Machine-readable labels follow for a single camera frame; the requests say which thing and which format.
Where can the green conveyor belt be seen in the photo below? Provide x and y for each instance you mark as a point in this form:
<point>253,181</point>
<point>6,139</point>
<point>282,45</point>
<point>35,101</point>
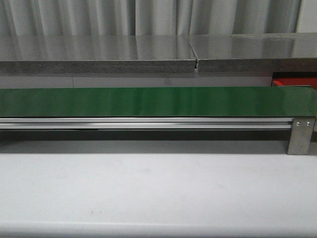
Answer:
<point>160,102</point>

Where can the left grey stone slab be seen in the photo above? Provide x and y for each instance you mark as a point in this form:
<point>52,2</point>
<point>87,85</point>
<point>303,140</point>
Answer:
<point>95,54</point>

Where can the red plastic tray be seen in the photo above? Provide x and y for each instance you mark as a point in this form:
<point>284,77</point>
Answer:
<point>310,81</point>

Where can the grey pleated curtain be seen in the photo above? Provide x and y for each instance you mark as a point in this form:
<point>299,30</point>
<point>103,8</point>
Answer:
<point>147,17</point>

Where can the steel conveyor support bracket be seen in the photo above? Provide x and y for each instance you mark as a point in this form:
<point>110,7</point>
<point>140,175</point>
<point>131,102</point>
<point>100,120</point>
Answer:
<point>301,133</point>

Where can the aluminium conveyor side rail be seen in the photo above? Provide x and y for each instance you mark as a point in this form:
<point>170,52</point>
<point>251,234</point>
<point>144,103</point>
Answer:
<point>146,123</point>

